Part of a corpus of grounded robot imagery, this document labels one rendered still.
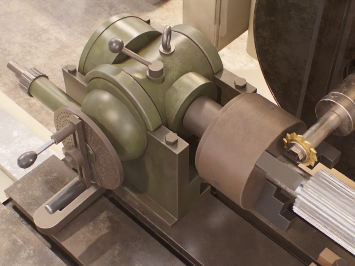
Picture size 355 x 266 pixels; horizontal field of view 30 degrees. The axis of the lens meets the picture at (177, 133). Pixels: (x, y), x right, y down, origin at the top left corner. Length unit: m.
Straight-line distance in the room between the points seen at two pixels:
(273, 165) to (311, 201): 0.09
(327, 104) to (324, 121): 0.04
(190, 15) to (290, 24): 0.30
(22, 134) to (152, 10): 1.64
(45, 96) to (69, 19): 2.06
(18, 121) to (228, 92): 0.80
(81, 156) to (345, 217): 0.48
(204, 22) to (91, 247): 0.56
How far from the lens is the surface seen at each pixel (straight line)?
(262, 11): 1.35
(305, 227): 1.39
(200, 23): 1.53
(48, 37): 3.31
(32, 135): 1.90
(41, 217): 1.38
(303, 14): 1.29
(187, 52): 1.29
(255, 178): 1.16
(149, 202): 1.39
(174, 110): 1.23
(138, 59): 1.23
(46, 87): 1.36
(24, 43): 3.30
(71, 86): 1.36
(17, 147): 1.88
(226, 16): 1.50
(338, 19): 1.22
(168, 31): 1.25
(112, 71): 1.23
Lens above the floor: 2.16
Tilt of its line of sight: 50 degrees down
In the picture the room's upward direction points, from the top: straight up
